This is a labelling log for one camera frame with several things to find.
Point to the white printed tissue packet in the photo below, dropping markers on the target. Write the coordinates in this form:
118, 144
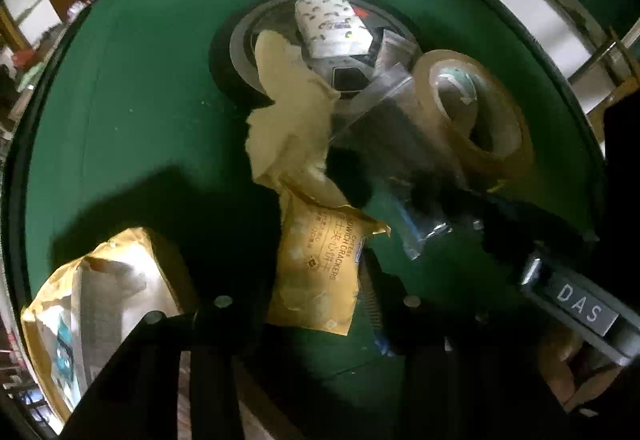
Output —
325, 25

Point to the brown tape roll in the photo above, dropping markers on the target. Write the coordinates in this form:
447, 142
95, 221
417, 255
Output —
505, 155

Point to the small clear sachet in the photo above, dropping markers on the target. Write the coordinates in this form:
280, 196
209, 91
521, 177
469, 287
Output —
395, 48

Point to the yellow padded mailer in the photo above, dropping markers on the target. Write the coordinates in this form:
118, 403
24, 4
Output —
105, 290

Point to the yellow cracker packet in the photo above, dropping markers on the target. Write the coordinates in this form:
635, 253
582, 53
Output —
320, 270

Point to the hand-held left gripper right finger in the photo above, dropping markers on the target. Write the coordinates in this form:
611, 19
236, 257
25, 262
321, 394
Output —
400, 320

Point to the crumpled beige cloth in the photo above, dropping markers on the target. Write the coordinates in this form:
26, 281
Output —
290, 120

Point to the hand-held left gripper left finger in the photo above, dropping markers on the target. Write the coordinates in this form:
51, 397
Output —
210, 335

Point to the clear plastic bag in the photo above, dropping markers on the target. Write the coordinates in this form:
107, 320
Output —
395, 120

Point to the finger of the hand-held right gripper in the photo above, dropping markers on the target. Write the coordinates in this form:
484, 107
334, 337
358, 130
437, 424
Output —
350, 173
440, 200

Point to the person's right hand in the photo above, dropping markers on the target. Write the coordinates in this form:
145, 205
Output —
560, 365

